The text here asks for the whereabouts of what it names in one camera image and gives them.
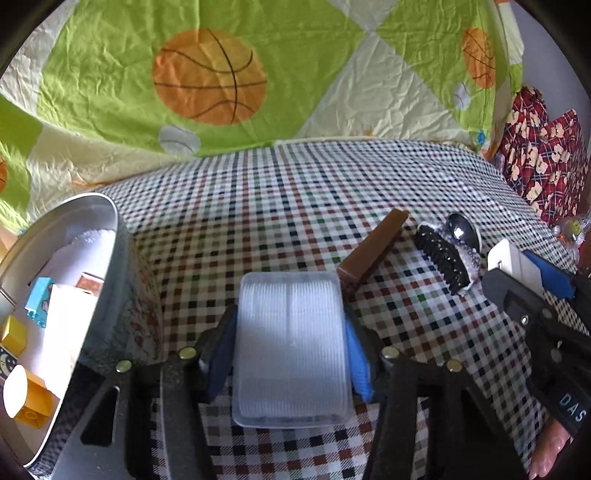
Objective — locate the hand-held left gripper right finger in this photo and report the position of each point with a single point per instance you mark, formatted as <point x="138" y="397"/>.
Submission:
<point x="358" y="362"/>

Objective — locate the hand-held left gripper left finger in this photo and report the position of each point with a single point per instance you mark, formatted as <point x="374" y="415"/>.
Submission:
<point x="222" y="355"/>

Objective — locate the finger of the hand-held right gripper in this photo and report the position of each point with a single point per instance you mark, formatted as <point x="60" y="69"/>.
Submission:
<point x="551" y="274"/>
<point x="512" y="295"/>

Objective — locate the plain white block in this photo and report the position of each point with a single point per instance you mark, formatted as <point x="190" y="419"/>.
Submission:
<point x="510" y="258"/>

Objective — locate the clear plastic box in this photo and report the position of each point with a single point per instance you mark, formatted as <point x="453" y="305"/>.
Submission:
<point x="291" y="341"/>

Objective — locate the round metal tin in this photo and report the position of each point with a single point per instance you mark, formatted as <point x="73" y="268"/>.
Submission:
<point x="120" y="295"/>

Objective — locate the large yellow toy brick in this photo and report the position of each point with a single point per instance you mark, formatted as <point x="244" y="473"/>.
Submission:
<point x="39" y="401"/>

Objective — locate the blue toy block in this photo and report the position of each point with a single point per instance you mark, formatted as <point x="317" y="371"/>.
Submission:
<point x="39" y="300"/>

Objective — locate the small yellow toy block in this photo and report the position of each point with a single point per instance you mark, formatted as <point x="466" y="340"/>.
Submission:
<point x="13" y="334"/>

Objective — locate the person's right hand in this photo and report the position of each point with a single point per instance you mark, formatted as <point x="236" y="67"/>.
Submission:
<point x="549" y="452"/>

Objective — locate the yellow smiley toy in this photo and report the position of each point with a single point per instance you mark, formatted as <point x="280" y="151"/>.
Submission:
<point x="572" y="229"/>

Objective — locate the black hair claw clip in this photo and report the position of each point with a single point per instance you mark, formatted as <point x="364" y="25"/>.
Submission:
<point x="443" y="258"/>

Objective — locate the metal spoon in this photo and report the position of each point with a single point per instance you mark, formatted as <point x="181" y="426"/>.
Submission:
<point x="461" y="230"/>

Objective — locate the brown rectangular bar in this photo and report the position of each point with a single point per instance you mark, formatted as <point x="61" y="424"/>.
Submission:
<point x="374" y="251"/>

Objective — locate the red floral cloth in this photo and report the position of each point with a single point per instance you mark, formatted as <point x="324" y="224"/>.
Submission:
<point x="540" y="152"/>

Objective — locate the copper-coloured rectangular box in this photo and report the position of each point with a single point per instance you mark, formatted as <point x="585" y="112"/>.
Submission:
<point x="90" y="284"/>

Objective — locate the checked tablecloth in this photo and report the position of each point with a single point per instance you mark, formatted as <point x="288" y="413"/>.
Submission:
<point x="277" y="207"/>

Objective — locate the basketball printed bed sheet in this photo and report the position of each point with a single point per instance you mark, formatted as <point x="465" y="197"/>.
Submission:
<point x="300" y="69"/>

